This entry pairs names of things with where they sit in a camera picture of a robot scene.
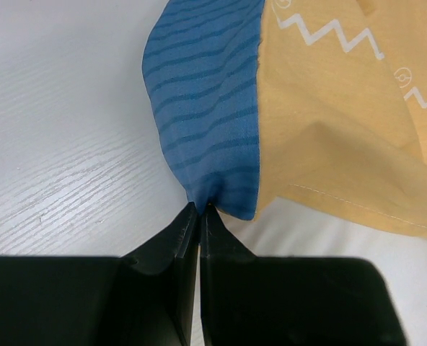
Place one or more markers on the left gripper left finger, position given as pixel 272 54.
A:
pixel 160 297

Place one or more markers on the blue yellow cartoon pillowcase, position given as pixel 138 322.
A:
pixel 319 102

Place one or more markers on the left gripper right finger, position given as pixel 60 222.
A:
pixel 221 256

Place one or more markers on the white pillow yellow trim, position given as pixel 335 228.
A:
pixel 287 228

